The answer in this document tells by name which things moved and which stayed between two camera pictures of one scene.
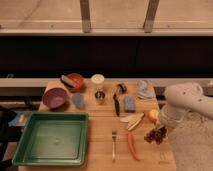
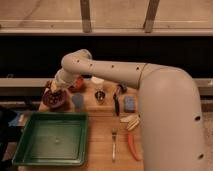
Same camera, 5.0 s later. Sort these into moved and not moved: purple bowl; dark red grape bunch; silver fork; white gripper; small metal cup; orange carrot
Moved: dark red grape bunch; white gripper
Not moved: silver fork; purple bowl; small metal cup; orange carrot
